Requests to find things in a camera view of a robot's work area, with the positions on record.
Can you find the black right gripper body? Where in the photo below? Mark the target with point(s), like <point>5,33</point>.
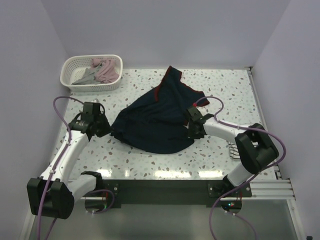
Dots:
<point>192,134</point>

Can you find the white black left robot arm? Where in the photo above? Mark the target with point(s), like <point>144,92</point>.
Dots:
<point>51,194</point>

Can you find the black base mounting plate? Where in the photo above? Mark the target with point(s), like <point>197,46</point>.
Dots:
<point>164,192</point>

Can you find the pink tank top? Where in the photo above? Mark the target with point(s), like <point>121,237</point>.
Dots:
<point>104,70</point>

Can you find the navy maroon tank top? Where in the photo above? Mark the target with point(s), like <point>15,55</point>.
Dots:
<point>156,122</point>

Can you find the grey tank top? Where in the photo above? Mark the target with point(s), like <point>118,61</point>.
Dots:
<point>88,78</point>

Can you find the aluminium right side rail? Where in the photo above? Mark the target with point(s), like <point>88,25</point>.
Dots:
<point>276,167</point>

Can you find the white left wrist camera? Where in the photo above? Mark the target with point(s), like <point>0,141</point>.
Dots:
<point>96,101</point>

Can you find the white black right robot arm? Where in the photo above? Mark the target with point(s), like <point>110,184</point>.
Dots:
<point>254,146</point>

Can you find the white plastic laundry basket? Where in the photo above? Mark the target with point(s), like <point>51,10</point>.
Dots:
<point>74,68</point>

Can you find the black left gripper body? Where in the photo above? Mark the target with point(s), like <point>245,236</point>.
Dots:
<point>103,127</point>

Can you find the black white striped tank top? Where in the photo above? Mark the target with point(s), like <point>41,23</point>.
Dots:
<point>233,151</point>

